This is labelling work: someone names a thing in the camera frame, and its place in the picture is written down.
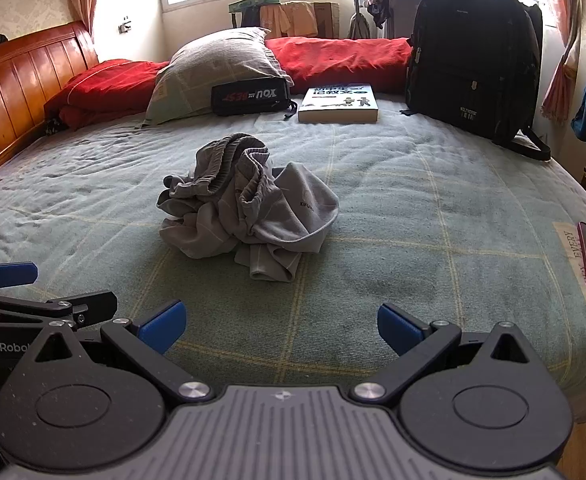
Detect black printed pouch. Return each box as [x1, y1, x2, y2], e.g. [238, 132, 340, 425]
[211, 79, 298, 120]

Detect wooden headboard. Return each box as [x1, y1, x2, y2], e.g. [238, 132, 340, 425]
[0, 21, 100, 191]

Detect green stool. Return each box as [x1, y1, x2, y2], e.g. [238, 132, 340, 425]
[229, 0, 281, 28]

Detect black backpack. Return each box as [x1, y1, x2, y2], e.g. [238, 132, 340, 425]
[399, 0, 552, 162]

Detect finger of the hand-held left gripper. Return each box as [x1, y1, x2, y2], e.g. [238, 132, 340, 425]
[0, 261, 39, 292]
[0, 290, 118, 332]

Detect red folded quilt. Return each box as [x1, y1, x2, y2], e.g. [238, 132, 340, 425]
[44, 59, 171, 131]

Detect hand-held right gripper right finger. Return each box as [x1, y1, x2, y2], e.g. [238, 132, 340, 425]
[349, 302, 531, 406]

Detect grey pants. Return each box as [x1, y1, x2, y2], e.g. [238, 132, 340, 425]
[157, 132, 340, 283]

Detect brown cardboard box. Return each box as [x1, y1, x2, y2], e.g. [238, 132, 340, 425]
[280, 1, 341, 39]

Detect dark clothes on rail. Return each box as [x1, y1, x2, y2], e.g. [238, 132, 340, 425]
[523, 2, 544, 56]

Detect white blue book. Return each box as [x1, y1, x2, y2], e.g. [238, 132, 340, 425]
[297, 83, 380, 124]

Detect grey green pillow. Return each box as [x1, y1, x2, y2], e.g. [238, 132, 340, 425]
[142, 26, 294, 127]

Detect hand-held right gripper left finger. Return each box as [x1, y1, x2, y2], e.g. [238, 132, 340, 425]
[33, 300, 217, 407]

